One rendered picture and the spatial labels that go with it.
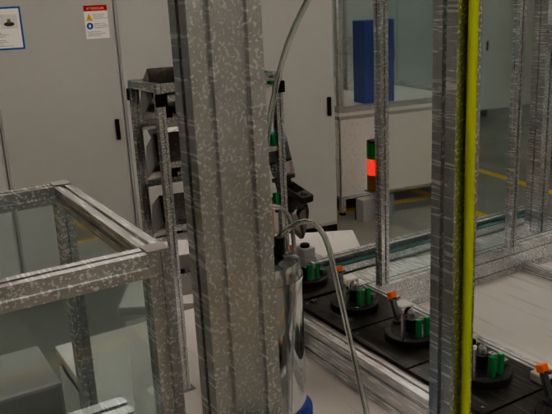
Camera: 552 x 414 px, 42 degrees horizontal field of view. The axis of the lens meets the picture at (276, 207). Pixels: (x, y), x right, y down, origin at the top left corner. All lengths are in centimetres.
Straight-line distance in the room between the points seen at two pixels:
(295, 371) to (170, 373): 37
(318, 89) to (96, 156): 171
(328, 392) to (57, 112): 345
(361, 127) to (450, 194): 525
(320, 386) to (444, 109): 109
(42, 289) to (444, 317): 57
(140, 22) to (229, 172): 425
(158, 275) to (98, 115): 415
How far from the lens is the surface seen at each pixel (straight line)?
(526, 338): 225
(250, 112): 82
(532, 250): 277
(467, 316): 110
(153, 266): 89
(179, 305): 188
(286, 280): 120
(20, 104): 496
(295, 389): 129
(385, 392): 183
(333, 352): 197
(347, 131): 621
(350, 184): 632
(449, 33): 101
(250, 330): 89
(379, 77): 214
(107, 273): 88
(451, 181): 103
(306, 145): 551
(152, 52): 506
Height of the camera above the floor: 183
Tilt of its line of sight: 16 degrees down
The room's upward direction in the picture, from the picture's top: 3 degrees counter-clockwise
